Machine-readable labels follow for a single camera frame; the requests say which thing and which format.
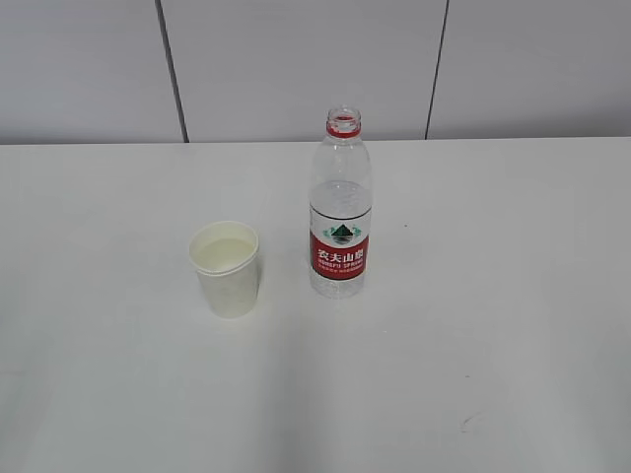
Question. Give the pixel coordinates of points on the white paper cup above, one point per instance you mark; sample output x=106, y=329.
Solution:
x=225, y=258

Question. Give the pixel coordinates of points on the clear water bottle red label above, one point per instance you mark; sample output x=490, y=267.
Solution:
x=341, y=199

